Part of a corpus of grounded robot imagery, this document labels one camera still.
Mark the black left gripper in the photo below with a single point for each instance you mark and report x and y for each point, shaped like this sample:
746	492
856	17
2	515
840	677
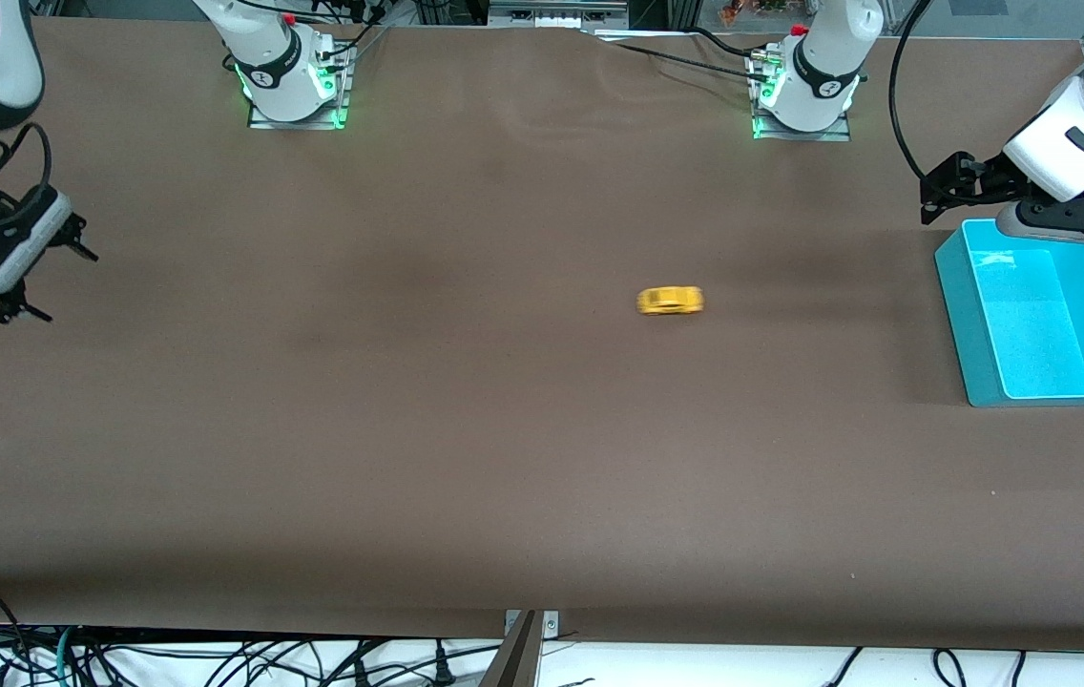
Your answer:
984	178

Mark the yellow beetle toy car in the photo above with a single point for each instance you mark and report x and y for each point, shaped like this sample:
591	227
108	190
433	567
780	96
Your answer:
669	301

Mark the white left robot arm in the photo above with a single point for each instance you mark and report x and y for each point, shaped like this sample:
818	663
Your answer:
1076	143

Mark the teal plastic bin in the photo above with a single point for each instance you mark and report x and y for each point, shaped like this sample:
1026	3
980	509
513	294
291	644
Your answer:
1038	343

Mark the grey background device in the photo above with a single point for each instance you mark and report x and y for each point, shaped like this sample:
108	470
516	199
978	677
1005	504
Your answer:
552	14

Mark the dark table support beam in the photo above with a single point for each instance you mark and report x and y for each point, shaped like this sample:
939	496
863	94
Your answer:
515	663

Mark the metal table edge bracket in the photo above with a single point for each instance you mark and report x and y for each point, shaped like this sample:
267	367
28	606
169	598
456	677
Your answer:
552	625

